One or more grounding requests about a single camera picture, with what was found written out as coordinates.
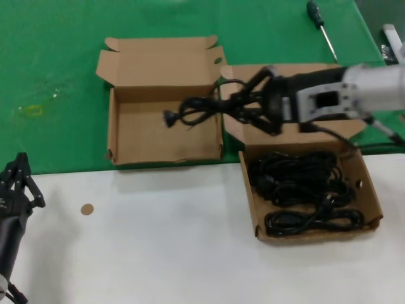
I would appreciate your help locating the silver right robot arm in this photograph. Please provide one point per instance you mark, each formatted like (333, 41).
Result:
(373, 85)

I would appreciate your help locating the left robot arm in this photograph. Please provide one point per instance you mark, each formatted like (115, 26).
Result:
(2, 283)

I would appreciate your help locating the white bar shaped object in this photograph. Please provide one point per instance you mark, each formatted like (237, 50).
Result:
(392, 35)

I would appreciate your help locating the green table cloth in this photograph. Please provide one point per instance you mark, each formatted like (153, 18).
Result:
(47, 47)

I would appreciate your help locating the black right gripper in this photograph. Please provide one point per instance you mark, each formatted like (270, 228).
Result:
(281, 101)

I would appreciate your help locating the small brown cardboard disc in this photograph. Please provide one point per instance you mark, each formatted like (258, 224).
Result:
(87, 209)

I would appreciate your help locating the empty brown cardboard box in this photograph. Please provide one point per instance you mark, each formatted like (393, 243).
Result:
(164, 139)

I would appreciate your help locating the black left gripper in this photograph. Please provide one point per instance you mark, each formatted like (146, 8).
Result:
(11, 221)

